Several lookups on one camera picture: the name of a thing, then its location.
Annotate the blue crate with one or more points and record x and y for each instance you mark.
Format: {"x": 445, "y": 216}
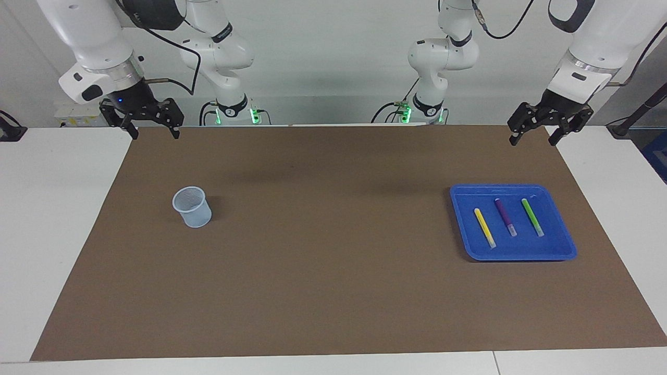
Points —
{"x": 657, "y": 156}

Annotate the purple pen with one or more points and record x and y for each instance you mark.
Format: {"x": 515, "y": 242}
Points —
{"x": 505, "y": 217}

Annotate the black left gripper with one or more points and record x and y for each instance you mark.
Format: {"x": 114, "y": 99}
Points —
{"x": 555, "y": 107}

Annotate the blue plastic tray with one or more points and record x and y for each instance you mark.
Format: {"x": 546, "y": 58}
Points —
{"x": 516, "y": 249}

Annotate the yellow pen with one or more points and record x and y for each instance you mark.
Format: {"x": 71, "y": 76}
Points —
{"x": 484, "y": 227}

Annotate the black clamp mount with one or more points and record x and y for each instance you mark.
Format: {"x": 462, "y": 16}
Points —
{"x": 10, "y": 133}

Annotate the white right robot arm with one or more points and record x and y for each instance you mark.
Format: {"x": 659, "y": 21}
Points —
{"x": 88, "y": 31}

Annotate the green pen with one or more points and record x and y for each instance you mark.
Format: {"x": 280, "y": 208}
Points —
{"x": 532, "y": 217}

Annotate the brown table mat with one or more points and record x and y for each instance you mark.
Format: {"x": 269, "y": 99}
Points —
{"x": 333, "y": 271}

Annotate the black stand pole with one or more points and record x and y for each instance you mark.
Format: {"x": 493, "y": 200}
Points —
{"x": 638, "y": 112}

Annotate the pale blue mesh cup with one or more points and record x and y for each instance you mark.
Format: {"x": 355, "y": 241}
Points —
{"x": 194, "y": 213}

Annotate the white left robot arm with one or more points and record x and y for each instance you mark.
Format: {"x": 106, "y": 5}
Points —
{"x": 615, "y": 31}

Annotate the white wall socket box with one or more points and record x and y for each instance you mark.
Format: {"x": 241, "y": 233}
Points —
{"x": 78, "y": 112}

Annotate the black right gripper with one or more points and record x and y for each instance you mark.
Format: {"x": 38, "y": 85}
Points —
{"x": 140, "y": 104}

